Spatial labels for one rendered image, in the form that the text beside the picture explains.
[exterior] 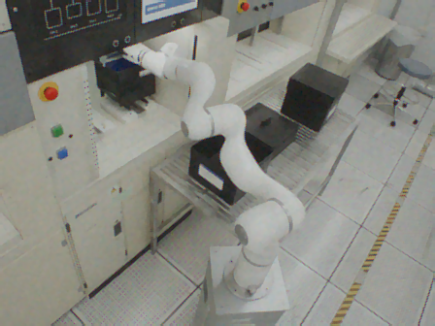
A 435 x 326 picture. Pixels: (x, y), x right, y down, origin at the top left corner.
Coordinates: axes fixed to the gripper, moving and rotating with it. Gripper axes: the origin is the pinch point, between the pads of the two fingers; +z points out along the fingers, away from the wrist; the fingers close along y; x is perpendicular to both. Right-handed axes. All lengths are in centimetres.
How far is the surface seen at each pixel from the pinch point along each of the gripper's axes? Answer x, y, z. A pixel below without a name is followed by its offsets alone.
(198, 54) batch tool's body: 3.7, 16.3, -32.3
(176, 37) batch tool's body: 6.5, 15.8, -18.1
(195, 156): -31, -2, -53
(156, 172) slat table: -45, -12, -40
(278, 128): -35, 51, -64
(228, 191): -38, -1, -74
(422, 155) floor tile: -120, 251, -137
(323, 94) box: -20, 80, -71
